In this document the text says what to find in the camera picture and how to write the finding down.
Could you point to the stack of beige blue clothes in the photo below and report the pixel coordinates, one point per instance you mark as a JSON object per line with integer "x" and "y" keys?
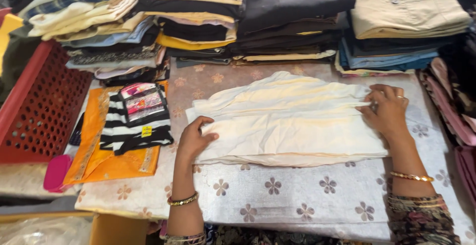
{"x": 401, "y": 14}

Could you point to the stack of dark clothes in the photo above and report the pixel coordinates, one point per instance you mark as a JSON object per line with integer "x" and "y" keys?
{"x": 293, "y": 14}

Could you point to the orange garment with gold trim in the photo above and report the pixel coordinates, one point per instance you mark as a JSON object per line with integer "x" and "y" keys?
{"x": 93, "y": 163}

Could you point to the pink black packaged cloth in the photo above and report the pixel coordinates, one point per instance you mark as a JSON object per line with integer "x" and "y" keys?
{"x": 143, "y": 103}

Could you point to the yellow tag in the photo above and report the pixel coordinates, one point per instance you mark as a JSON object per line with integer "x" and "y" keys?
{"x": 147, "y": 131}

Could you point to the gold beaded bangle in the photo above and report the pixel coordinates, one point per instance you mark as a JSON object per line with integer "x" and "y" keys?
{"x": 182, "y": 200}

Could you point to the white patterned fabric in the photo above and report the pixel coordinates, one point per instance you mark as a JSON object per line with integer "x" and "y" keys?
{"x": 26, "y": 180}

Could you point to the yellow box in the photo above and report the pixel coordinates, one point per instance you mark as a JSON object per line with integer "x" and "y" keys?
{"x": 117, "y": 230}

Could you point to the red perforated plastic basket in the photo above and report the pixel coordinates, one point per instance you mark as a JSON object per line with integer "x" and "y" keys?
{"x": 41, "y": 111}

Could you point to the dark green cloth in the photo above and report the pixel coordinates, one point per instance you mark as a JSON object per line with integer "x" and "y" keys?
{"x": 16, "y": 59}

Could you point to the stack of yellow black clothes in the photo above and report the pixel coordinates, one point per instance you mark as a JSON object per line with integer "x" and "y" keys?
{"x": 193, "y": 18}

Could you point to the stack of mixed pale clothes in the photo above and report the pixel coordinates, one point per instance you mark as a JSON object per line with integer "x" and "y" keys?
{"x": 93, "y": 18}

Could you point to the pink plastic object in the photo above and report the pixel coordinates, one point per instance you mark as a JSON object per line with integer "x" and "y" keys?
{"x": 55, "y": 172}

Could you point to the clear plastic bag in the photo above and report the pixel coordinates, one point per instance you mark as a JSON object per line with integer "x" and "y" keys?
{"x": 44, "y": 232}

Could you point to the silver floral table cloth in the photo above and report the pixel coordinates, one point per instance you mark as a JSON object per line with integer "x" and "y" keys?
{"x": 297, "y": 196}

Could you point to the cream garment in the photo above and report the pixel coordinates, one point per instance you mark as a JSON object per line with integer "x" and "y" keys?
{"x": 290, "y": 126}

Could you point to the person's right hand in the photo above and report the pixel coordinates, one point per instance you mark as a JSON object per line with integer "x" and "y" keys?
{"x": 390, "y": 114}

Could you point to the yellow object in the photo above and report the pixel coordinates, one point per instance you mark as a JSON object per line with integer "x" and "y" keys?
{"x": 8, "y": 29}

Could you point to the person's left hand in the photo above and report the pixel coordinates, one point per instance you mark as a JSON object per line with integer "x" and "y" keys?
{"x": 193, "y": 141}

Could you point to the pile of pink clothes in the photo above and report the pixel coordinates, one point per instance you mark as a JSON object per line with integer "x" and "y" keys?
{"x": 453, "y": 107}

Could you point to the black white striped garment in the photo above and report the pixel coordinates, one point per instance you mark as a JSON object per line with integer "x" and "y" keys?
{"x": 111, "y": 122}

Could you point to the black remote control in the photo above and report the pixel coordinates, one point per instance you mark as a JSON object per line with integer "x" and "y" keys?
{"x": 77, "y": 133}

